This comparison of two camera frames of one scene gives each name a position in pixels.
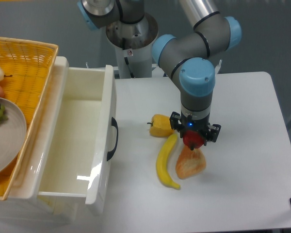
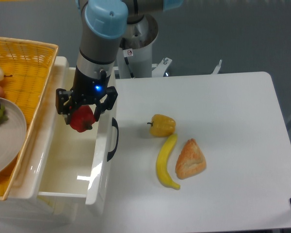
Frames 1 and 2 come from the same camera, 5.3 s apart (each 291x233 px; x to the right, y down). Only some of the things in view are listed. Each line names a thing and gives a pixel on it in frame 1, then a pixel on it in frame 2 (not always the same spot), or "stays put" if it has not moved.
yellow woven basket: (26, 65) stays put
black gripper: (186, 122) to (87, 90)
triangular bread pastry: (190, 162) stays put
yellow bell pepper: (161, 126) stays put
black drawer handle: (114, 124) stays put
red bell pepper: (193, 139) to (82, 118)
